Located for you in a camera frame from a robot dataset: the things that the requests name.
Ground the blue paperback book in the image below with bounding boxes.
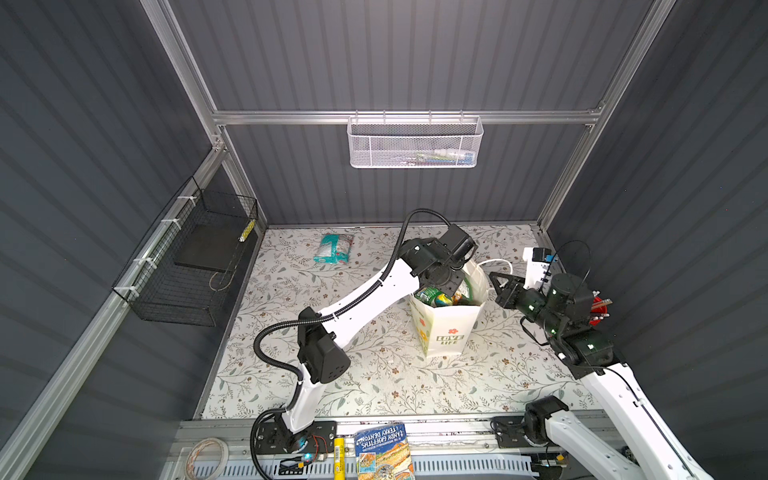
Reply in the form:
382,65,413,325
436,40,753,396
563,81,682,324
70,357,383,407
354,422,415,480

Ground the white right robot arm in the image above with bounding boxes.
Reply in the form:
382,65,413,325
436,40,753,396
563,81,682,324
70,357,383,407
489,272,710,479

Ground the white paper bag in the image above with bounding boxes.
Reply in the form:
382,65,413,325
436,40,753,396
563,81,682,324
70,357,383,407
408,259,513,358

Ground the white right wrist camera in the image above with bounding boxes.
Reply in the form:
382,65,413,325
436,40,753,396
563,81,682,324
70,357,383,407
523,247,554,293

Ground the green snack packet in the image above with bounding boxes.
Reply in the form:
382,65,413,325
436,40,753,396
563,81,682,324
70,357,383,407
414,287,454,308

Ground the white slotted cable duct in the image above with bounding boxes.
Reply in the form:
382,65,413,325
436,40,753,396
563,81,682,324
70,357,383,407
193,453,539,479

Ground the red pen cup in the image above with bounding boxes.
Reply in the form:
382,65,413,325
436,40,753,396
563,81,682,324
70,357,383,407
589,291,613,326

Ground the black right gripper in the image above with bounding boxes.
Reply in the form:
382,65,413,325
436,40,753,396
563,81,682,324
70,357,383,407
489,268,560,338

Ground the teal snack packet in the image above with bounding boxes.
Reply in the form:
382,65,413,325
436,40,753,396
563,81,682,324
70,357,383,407
313,234,354,264

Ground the black wire side basket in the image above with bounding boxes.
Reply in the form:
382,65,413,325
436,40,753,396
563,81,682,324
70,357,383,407
113,179,259,328

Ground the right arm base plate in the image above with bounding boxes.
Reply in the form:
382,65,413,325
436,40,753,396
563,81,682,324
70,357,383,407
490,415,555,448

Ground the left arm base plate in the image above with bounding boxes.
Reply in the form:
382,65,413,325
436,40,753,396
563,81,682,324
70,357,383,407
250,418,337,455

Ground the white wire wall basket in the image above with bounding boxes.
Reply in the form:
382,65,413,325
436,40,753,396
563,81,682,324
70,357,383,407
346,113,484,169

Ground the yellow marker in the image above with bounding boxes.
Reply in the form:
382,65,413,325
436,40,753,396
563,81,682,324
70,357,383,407
333,437,346,480

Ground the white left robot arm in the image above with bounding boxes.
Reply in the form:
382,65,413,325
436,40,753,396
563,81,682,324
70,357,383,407
250,208,478,452

